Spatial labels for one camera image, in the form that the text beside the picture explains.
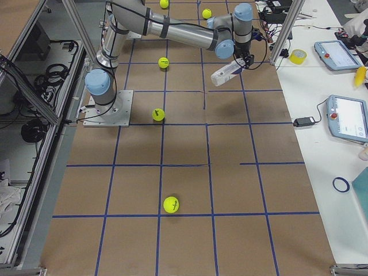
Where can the yellow tape roll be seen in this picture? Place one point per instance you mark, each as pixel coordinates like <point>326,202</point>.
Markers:
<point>298,56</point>

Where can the yellow tennis ball far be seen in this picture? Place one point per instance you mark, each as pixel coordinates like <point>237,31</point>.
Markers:
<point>206,13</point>

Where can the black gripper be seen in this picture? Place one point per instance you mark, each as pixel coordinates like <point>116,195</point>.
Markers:
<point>242,49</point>

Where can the blue teach pendant far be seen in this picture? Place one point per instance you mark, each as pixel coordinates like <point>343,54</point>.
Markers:
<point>336,56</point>

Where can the yellow tennis ball near base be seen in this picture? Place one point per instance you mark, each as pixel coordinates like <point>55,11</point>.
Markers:
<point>158,114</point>

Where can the yellow tennis ball centre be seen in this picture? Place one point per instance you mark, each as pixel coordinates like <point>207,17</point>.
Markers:
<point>163,62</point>

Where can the blue teach pendant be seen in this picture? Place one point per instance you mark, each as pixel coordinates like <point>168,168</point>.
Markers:
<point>347,118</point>
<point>336,56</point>

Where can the yellow tennis ball front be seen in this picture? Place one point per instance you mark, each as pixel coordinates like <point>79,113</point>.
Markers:
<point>171,204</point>

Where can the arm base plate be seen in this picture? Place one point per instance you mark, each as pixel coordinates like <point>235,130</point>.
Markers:
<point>104,116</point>

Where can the blue teach pendant near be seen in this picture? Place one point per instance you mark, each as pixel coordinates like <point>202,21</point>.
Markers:
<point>347,118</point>

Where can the black power adapter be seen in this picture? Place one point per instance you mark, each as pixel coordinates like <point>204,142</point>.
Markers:
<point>304,122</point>

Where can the yellow tennis ball farthest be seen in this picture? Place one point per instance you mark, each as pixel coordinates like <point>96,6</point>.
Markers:
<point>164,4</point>

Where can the white tennis ball can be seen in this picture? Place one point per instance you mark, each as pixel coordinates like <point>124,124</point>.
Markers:
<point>227,72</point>

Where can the yellow banana toy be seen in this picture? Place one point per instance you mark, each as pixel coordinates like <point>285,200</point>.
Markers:
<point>360,76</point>

